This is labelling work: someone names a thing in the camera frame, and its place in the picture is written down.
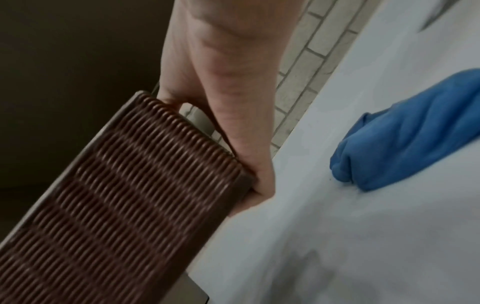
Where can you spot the brown woven basket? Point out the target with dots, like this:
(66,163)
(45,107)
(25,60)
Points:
(123,204)

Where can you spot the white bed sheet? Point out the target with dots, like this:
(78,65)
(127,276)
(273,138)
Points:
(356,237)

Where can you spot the person's right hand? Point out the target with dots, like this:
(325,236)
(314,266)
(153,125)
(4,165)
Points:
(225,59)

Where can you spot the blue cloth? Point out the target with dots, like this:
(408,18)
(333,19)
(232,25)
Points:
(408,130)

